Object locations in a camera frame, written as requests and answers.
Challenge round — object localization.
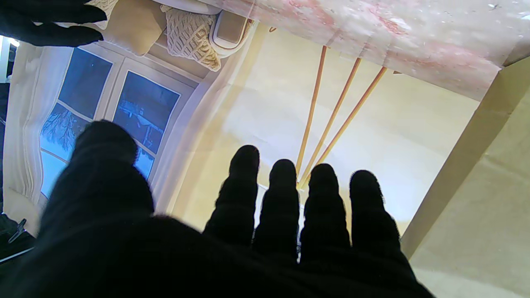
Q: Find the sheer cream curtain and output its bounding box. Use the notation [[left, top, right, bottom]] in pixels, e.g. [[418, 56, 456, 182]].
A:
[[2, 41, 75, 236]]

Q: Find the plain tan cushion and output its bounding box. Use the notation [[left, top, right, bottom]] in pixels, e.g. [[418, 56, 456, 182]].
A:
[[101, 0, 167, 57]]

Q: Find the beige sofa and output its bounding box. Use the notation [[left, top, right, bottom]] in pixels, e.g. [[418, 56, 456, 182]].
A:
[[54, 0, 254, 58]]

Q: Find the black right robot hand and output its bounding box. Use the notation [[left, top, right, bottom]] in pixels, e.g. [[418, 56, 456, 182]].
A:
[[0, 0, 107, 47]]

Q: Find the white framed window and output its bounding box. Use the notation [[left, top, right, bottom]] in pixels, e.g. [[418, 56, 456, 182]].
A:
[[39, 41, 199, 199]]

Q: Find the knitted cream cushion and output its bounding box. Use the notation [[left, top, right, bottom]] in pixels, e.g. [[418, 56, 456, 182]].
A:
[[161, 5, 222, 72]]

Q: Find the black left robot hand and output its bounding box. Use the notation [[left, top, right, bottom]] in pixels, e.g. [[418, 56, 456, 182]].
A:
[[0, 120, 435, 298]]

